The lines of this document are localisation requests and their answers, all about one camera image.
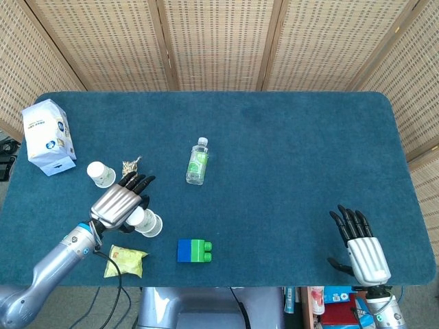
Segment red box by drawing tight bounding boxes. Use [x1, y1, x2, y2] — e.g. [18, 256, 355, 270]
[320, 294, 359, 326]

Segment white paper package bag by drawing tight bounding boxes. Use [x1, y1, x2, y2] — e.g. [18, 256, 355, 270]
[21, 98, 78, 177]

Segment blue toy building block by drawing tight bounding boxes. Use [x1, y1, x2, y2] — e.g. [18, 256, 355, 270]
[177, 239, 193, 263]

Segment yellow-green snack bag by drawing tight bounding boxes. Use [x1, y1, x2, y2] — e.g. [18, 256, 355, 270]
[104, 244, 149, 279]

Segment blue cardboard box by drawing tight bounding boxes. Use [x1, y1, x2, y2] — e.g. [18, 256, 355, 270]
[324, 286, 355, 304]

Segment green toy building block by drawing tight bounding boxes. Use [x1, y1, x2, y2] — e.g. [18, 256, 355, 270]
[191, 239, 213, 263]

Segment grey robot torso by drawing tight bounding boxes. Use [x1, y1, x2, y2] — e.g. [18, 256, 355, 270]
[136, 287, 286, 329]

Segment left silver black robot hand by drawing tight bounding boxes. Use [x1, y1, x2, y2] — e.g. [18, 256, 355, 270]
[89, 171, 156, 234]

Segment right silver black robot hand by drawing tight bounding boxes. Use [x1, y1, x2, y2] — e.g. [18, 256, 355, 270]
[327, 204, 392, 287]

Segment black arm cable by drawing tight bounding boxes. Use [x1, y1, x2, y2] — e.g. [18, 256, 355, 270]
[77, 251, 133, 329]

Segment white floral paper cup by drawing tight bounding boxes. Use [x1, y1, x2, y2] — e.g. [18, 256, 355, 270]
[86, 160, 117, 188]
[125, 206, 161, 235]
[141, 214, 164, 239]

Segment clear plastic water bottle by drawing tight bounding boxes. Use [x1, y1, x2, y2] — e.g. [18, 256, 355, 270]
[185, 136, 210, 186]

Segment beige twisted rope bundle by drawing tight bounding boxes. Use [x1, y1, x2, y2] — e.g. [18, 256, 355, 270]
[121, 156, 143, 176]

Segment black floor equipment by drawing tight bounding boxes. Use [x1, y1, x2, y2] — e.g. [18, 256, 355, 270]
[0, 136, 19, 182]

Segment woven bamboo folding screen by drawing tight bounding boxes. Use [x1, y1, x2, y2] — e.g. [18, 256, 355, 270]
[0, 0, 439, 271]

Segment teal carpet table cover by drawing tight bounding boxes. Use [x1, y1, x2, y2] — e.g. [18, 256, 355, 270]
[0, 90, 437, 288]

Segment white pink bottle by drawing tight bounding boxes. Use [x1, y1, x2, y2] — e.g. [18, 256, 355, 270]
[310, 286, 325, 315]

